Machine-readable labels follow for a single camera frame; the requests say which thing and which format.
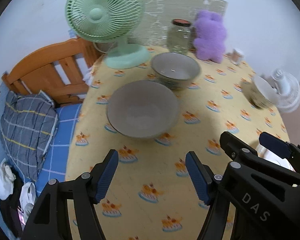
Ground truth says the white floor fan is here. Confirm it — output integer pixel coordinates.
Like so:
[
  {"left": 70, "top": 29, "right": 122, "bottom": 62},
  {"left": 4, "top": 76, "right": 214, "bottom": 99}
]
[{"left": 262, "top": 69, "right": 300, "bottom": 114}]

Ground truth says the blue checked bed sheet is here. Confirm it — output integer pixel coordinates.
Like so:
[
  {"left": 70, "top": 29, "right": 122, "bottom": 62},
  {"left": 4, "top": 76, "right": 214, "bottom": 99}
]
[{"left": 35, "top": 104, "right": 82, "bottom": 195}]

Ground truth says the grey bowl floral outside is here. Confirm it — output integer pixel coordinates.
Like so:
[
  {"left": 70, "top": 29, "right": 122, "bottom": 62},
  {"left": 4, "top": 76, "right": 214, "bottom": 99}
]
[{"left": 150, "top": 53, "right": 201, "bottom": 90}]

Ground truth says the orange wooden bed headboard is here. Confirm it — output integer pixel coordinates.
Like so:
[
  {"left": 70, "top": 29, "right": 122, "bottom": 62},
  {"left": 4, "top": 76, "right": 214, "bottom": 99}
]
[{"left": 1, "top": 38, "right": 102, "bottom": 106}]

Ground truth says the purple plush toy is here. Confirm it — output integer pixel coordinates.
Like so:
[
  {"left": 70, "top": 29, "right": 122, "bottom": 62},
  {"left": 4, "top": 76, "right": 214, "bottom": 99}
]
[{"left": 193, "top": 10, "right": 227, "bottom": 63}]

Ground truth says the white plate red pattern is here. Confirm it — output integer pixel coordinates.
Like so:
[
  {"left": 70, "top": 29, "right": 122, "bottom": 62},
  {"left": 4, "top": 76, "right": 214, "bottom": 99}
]
[{"left": 256, "top": 144, "right": 295, "bottom": 172}]

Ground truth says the large grey bowl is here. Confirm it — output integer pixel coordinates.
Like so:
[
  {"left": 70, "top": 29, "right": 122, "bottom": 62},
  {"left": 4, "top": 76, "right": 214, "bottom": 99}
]
[{"left": 106, "top": 80, "right": 180, "bottom": 139}]

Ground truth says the green desk fan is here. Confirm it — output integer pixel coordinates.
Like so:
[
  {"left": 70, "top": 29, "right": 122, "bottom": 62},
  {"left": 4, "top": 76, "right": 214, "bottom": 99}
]
[{"left": 65, "top": 0, "right": 150, "bottom": 69}]

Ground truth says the small white floral bowl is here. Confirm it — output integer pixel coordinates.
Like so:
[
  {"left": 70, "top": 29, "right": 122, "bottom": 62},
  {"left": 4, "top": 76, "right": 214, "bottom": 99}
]
[{"left": 241, "top": 75, "right": 278, "bottom": 109}]

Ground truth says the green patterned wall cloth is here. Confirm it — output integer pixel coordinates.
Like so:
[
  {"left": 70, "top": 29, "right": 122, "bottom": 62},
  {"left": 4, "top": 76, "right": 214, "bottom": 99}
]
[{"left": 128, "top": 0, "right": 228, "bottom": 47}]

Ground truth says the glass jar red lid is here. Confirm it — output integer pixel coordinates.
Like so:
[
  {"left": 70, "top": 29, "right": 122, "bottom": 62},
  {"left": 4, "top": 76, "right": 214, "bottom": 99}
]
[{"left": 167, "top": 18, "right": 191, "bottom": 55}]

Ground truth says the grey plaid pillow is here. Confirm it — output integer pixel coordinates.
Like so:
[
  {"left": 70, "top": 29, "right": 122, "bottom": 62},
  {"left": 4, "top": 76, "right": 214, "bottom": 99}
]
[{"left": 0, "top": 90, "right": 58, "bottom": 181}]

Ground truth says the white crumpled cloth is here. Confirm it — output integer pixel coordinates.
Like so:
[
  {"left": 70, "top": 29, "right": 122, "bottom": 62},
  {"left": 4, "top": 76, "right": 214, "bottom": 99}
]
[{"left": 0, "top": 158, "right": 16, "bottom": 200}]

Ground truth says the white plastic bag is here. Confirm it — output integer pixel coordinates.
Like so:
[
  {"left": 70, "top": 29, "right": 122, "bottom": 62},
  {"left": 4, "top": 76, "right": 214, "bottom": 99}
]
[{"left": 19, "top": 181, "right": 36, "bottom": 223}]

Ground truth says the cotton swab container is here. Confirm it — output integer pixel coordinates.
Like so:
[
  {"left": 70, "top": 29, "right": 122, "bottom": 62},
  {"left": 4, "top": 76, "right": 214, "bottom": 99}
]
[{"left": 230, "top": 48, "right": 244, "bottom": 66}]

